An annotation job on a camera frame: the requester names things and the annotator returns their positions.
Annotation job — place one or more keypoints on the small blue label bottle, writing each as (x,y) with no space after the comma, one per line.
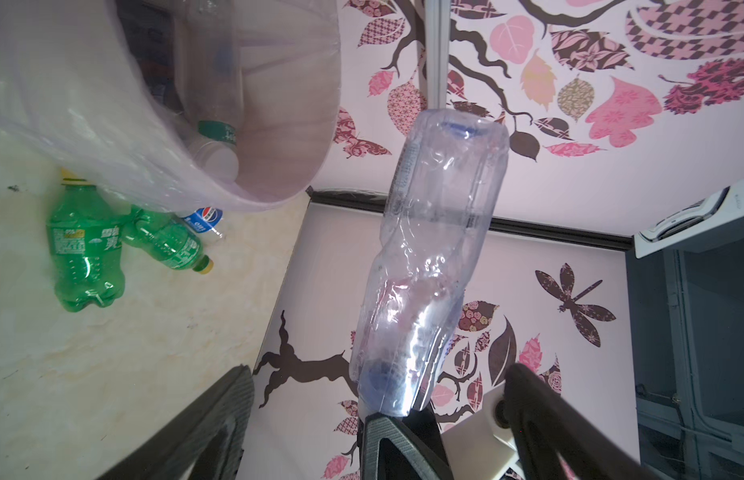
(205,222)

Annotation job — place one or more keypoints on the aluminium rail back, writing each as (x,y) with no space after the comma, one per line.
(437,38)

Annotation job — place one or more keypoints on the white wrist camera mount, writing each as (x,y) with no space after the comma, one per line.
(478,447)

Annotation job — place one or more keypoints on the tall clear bottle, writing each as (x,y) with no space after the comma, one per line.
(437,214)

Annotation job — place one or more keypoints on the green white label bottle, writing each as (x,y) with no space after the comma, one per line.
(208,81)

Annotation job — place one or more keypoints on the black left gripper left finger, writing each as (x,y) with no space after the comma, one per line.
(204,441)

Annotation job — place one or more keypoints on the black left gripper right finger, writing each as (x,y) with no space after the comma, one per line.
(548,433)

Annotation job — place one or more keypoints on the green bottle yellow cap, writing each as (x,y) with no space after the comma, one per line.
(167,240)

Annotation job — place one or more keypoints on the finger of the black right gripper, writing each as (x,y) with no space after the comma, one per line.
(402,448)

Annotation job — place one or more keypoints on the green plastic bottle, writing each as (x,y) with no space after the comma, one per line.
(84,236)

